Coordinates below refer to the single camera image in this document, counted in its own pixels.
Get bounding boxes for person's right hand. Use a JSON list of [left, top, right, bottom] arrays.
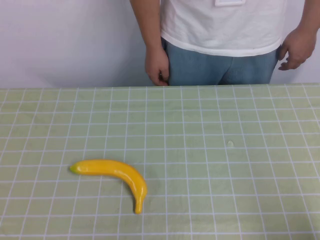
[[144, 45, 171, 87]]

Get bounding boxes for person's left hand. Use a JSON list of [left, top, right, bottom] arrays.
[[277, 25, 317, 72]]

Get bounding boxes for yellow plastic banana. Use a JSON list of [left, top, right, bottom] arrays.
[[69, 159, 148, 215]]

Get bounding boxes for person's left forearm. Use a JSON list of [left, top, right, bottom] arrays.
[[296, 0, 320, 36]]

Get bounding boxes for person's right forearm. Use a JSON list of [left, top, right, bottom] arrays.
[[129, 0, 164, 50]]

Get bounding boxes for light blue jeans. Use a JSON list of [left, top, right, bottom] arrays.
[[161, 37, 279, 87]]

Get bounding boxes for white t-shirt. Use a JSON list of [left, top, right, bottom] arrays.
[[159, 0, 305, 58]]

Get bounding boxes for white badge card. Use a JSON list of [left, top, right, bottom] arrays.
[[214, 0, 246, 7]]

